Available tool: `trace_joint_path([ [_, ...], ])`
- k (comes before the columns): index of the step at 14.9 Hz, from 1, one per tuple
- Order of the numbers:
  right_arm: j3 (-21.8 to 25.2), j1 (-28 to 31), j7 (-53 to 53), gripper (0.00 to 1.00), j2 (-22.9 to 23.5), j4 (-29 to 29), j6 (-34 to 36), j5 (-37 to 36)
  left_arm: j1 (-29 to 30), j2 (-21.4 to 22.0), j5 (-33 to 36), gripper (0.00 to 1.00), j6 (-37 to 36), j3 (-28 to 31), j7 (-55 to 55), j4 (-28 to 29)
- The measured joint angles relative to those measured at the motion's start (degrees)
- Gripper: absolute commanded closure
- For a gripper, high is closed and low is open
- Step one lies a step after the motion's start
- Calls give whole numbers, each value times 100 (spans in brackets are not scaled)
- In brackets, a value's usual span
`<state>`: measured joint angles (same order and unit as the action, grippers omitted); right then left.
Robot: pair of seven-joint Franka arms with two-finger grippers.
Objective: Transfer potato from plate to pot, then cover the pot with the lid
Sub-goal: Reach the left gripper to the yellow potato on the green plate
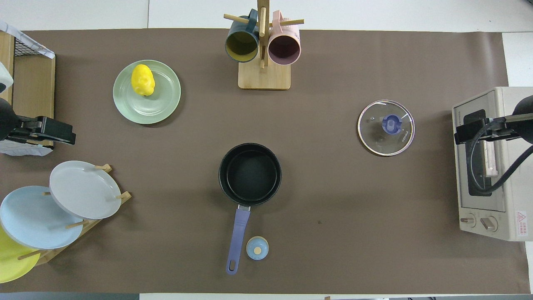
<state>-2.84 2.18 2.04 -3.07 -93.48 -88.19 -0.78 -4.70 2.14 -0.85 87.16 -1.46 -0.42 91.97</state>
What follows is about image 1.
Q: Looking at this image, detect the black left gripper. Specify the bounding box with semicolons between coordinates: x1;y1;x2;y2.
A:
9;116;77;146

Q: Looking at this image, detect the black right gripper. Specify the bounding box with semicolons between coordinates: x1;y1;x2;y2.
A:
454;109;522;145

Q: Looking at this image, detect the glass lid with blue knob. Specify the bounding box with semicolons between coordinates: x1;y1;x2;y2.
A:
357;99;416;157

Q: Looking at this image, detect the grey plate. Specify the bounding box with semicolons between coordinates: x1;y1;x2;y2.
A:
49;160;122;220

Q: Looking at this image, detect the light blue plate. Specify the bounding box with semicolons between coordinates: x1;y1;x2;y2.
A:
0;185;84;250

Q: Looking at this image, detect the light green plate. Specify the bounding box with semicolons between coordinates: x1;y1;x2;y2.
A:
112;60;182;125

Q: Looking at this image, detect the yellow plate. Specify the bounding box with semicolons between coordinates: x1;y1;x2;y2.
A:
0;225;41;284

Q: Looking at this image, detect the beige toaster oven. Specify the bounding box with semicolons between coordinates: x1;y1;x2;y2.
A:
452;86;533;242

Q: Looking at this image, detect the wooden dish rack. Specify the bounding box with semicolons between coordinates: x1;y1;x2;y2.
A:
17;164;132;267

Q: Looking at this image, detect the white plastic bag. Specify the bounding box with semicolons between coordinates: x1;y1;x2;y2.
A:
0;21;55;59

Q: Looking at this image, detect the brown paper table mat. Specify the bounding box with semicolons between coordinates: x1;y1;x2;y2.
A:
0;28;529;294

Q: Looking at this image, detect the dark blue mug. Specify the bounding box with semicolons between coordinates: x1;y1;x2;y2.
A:
225;9;261;63

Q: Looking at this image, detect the pink mug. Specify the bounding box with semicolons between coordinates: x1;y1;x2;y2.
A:
268;10;301;66

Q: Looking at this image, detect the wooden mug tree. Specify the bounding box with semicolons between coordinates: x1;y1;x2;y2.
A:
224;0;304;90

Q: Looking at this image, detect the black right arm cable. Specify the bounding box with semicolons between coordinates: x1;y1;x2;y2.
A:
470;118;533;195

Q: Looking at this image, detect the wooden shelf with wire basket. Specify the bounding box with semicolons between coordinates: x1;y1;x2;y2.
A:
0;25;56;157

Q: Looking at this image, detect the black pot with purple handle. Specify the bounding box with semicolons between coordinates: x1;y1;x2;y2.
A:
218;143;282;275

